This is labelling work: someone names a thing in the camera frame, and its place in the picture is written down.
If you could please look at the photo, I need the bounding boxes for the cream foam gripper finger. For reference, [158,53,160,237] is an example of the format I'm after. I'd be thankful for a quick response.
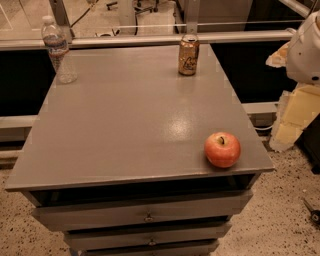
[269,83,320,152]
[265,43,289,68]

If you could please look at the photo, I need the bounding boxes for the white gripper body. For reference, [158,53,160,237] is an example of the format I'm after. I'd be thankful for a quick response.
[286,10,320,84]

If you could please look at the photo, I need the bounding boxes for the red apple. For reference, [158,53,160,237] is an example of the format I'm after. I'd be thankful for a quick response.
[204,132,241,168]

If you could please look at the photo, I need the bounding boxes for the clear plastic water bottle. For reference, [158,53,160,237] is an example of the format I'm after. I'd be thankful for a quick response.
[41,15,77,84]

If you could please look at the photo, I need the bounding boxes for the gold soda can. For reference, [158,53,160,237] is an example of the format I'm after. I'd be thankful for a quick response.
[178,34,200,76]

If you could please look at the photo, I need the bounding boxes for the black tool on floor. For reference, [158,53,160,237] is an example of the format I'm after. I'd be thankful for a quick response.
[303,199,320,225]

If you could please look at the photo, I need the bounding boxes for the bottom grey drawer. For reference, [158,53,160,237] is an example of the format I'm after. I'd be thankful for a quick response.
[84,240,219,256]

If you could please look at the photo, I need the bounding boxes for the grey drawer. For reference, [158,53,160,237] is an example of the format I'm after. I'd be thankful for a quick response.
[32,190,253,231]
[84,240,219,256]
[65,222,231,251]

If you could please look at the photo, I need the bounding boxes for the grey drawer cabinet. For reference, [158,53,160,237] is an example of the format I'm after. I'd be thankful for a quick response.
[4,44,276,256]

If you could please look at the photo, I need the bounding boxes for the middle grey drawer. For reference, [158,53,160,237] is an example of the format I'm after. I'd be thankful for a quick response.
[65,222,231,251]

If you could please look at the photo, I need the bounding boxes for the top grey drawer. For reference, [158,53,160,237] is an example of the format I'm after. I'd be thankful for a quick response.
[32,190,253,231]

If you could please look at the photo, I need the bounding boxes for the metal guard rail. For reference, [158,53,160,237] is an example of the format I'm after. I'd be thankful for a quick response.
[0,28,296,51]

